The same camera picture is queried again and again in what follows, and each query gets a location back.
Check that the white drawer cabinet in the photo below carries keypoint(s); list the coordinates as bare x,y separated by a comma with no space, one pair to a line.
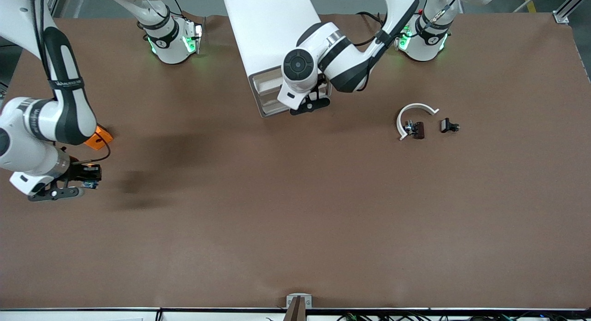
263,25

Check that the aluminium frame profile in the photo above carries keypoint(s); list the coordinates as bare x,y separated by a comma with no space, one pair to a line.
54,0
561,17

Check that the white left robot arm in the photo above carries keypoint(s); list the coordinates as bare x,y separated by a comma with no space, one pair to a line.
399,7

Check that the brown contact block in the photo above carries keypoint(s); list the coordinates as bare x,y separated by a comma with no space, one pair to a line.
418,130

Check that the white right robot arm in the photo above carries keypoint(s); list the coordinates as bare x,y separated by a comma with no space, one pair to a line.
27,150

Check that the white curved plastic piece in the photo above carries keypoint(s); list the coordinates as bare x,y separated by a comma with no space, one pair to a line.
418,105

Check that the brown table mat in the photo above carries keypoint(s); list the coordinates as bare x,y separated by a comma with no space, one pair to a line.
277,210

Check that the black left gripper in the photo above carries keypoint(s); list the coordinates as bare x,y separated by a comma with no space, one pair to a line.
320,79

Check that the small black contact block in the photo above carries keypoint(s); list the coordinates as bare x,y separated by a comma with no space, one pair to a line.
446,124

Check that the orange and black button box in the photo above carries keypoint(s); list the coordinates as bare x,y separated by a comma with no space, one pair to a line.
99,138

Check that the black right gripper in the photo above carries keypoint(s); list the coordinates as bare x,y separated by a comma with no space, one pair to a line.
79,173

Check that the grey metal bracket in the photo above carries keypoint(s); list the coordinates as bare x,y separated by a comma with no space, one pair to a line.
291,299

